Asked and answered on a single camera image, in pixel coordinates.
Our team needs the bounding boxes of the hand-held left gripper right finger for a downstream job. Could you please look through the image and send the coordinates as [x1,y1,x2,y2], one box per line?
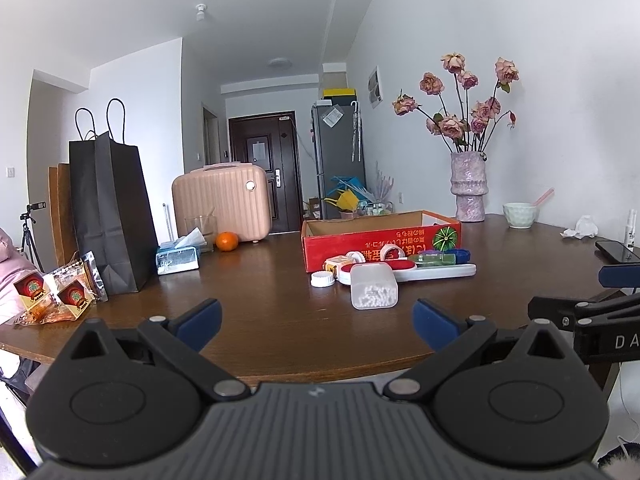
[382,298,572,402]

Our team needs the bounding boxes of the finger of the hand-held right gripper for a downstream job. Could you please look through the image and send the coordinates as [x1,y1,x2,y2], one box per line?
[598,262,640,289]
[528,296,640,331]

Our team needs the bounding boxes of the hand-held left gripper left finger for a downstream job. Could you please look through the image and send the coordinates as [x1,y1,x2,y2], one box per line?
[70,298,251,402]

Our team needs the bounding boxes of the green spray bottle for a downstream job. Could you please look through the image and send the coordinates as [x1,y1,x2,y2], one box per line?
[409,253,457,266]

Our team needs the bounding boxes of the translucent cotton swab box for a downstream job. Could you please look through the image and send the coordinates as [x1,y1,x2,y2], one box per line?
[349,263,399,311]

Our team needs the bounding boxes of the red cardboard box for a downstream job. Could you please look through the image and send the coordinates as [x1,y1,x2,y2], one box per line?
[300,210,463,273]

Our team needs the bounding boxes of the white and yellow cube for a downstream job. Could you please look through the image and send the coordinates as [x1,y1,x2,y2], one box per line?
[323,256,353,278]

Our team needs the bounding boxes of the black smartphone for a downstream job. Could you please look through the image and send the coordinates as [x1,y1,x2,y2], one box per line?
[595,240,640,263]

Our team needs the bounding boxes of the crumpled white tissue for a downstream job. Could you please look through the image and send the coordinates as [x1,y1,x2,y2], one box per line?
[560,215,599,239]

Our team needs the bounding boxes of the clear tissue pack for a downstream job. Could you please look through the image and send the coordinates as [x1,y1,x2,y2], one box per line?
[156,227,207,276]

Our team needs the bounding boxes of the clear glass container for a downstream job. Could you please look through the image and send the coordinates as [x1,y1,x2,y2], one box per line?
[184,215,218,253]

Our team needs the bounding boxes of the pale green bowl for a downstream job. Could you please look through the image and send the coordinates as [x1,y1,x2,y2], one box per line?
[502,202,540,230]

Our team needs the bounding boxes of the silver foil packet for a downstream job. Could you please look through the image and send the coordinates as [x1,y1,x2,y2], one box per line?
[75,251,109,304]

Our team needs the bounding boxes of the pink ribbed suitcase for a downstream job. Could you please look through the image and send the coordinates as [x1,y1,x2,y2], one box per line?
[171,161,273,245]

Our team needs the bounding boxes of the fuzzy slipper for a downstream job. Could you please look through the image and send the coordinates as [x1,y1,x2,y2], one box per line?
[597,437,640,480]

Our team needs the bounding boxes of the cart with bottles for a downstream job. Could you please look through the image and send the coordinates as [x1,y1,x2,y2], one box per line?
[357,200,396,217]

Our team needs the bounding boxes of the red label snack packet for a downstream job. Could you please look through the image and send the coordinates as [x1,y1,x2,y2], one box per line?
[14,266,57,328]
[50,270,97,322]

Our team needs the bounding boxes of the black paper bag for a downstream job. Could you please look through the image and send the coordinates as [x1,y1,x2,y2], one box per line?
[68,98,160,296]

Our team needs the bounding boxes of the dark brown door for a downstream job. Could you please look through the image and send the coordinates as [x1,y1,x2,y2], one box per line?
[228,112,301,235]

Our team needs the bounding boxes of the pink textured vase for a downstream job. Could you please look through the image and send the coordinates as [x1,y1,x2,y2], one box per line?
[450,151,487,223]

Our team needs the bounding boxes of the pale purple dried plant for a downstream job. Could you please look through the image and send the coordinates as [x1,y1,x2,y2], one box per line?
[372,160,396,203]

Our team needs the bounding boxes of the brown paper bag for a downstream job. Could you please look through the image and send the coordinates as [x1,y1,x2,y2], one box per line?
[48,162,81,268]

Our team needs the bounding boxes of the white interior door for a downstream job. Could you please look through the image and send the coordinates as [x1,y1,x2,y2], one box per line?
[202,105,221,166]

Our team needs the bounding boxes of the black tripod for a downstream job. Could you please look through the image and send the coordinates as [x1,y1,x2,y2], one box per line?
[19,212,46,273]

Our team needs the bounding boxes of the grey refrigerator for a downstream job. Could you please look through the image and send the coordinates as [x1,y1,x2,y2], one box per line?
[311,101,367,221]

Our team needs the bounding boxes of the dried pink roses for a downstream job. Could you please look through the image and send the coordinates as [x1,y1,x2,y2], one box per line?
[392,52,521,156]

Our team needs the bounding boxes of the pink padded cloth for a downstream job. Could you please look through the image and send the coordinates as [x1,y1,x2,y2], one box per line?
[0,227,32,326]

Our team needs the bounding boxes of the clear folded umbrella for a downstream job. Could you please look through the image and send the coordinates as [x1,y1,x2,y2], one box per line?
[350,100,362,162]

